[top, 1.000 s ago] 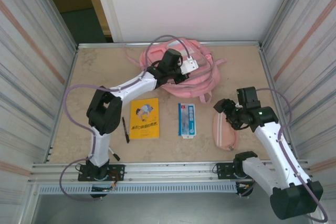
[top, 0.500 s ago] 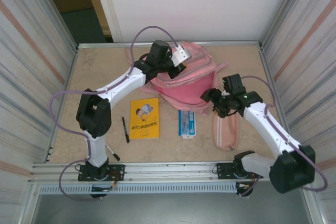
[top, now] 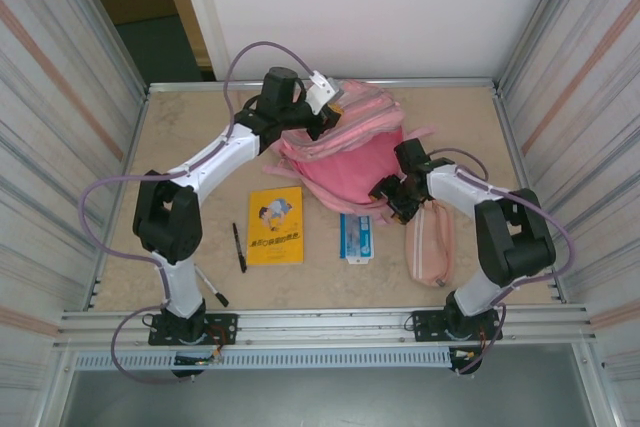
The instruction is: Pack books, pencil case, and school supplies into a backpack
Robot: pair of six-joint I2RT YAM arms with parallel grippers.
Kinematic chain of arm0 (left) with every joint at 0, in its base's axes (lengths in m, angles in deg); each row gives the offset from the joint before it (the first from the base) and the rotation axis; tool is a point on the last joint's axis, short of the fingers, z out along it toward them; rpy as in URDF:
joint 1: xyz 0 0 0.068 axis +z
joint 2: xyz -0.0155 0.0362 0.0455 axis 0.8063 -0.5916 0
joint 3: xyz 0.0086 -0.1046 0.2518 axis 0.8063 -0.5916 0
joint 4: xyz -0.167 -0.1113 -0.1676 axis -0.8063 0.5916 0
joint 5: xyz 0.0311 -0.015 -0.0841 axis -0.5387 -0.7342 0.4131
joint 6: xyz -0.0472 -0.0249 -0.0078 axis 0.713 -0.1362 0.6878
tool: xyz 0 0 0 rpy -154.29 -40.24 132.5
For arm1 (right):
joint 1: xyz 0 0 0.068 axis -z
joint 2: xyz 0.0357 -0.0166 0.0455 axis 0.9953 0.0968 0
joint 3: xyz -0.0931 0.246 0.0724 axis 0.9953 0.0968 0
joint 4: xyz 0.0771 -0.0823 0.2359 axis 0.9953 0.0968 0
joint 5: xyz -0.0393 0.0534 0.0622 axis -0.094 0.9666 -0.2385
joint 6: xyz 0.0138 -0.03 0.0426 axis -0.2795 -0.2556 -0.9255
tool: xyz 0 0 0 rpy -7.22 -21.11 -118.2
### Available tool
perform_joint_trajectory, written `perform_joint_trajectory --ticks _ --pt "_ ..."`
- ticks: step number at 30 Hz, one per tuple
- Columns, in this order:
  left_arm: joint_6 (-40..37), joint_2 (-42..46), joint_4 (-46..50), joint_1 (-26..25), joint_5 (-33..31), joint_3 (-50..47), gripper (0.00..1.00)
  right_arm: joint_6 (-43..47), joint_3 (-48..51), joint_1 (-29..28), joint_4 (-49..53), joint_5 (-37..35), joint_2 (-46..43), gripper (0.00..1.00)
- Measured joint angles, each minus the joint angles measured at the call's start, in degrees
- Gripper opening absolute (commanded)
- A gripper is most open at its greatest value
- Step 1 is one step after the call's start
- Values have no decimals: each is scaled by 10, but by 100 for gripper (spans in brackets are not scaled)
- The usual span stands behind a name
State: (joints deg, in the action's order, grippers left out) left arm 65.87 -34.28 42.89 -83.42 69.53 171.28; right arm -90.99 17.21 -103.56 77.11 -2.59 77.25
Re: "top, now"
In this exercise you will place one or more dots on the pink backpack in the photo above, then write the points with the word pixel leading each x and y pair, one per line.
pixel 350 162

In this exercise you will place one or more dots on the pink pencil case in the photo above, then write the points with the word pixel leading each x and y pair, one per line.
pixel 430 252

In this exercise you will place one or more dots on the blue and white supply package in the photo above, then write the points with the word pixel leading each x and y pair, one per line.
pixel 356 242

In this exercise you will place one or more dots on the yellow book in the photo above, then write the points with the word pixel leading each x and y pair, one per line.
pixel 276 232

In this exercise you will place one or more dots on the all-black marker pen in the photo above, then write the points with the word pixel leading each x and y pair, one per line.
pixel 239 247

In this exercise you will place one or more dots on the white marker with black cap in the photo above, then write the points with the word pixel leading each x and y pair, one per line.
pixel 212 289

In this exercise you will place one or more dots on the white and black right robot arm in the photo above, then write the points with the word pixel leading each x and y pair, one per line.
pixel 515 242

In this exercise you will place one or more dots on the small electronics board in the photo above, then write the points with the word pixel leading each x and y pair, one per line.
pixel 197 360

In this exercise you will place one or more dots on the aluminium table frame end bar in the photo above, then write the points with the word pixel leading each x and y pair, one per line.
pixel 200 85

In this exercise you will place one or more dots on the white door frame post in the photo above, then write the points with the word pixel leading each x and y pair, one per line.
pixel 205 22

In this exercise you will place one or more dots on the aluminium table frame side bar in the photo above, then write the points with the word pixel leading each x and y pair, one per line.
pixel 516 157
pixel 130 157

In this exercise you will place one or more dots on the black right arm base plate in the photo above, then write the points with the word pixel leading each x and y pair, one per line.
pixel 425 324

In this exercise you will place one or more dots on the aluminium mounting rail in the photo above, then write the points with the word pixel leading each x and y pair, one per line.
pixel 325 322

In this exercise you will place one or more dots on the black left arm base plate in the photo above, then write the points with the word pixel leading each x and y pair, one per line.
pixel 225 327

